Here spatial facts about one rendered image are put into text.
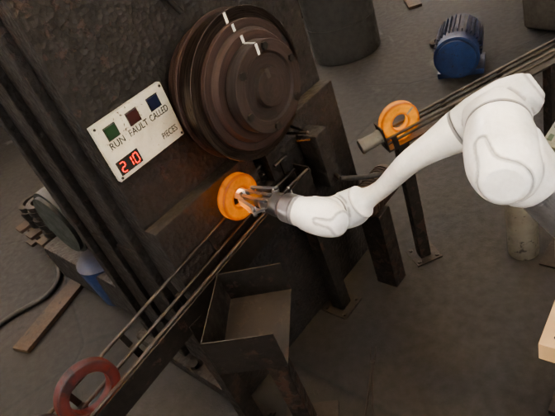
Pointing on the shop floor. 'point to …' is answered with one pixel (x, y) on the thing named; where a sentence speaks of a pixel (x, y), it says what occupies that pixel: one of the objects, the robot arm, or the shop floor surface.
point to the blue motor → (459, 47)
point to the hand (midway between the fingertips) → (236, 192)
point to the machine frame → (285, 244)
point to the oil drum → (340, 30)
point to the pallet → (34, 224)
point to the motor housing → (383, 238)
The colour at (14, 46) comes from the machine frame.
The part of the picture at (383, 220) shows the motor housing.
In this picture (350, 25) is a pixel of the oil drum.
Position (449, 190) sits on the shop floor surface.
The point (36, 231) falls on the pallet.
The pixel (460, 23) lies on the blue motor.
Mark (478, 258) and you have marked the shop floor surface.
